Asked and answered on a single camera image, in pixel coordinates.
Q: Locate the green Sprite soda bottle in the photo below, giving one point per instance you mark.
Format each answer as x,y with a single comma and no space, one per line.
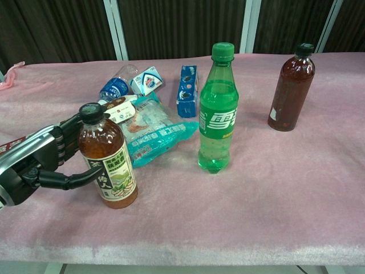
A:
218,120

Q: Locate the long baking paper box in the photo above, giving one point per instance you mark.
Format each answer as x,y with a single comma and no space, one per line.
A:
119,109

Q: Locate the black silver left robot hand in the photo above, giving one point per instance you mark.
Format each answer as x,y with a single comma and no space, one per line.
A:
25,154

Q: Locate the white partition frame post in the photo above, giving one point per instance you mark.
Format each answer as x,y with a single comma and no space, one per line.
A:
115,28
250,25
329,25

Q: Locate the pink plush tablecloth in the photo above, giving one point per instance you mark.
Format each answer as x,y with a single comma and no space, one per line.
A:
228,205

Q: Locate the teal plastic food bag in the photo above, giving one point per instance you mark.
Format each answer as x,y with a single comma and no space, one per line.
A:
154,134

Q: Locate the blue label water bottle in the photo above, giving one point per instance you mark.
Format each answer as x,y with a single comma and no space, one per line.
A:
114,88

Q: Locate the dark brown pleated curtain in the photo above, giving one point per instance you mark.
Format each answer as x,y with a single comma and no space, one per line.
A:
176,28

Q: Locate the labelled amber tea bottle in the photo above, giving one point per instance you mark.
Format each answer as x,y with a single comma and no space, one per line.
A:
105,148

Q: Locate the unlabelled dark red tea bottle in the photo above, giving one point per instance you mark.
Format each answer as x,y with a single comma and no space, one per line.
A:
291,91

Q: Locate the white blue triangular packet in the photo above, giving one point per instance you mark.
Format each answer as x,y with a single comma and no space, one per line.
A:
146,81

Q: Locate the blue Oreo cookie box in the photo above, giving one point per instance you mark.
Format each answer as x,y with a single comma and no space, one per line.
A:
186,94

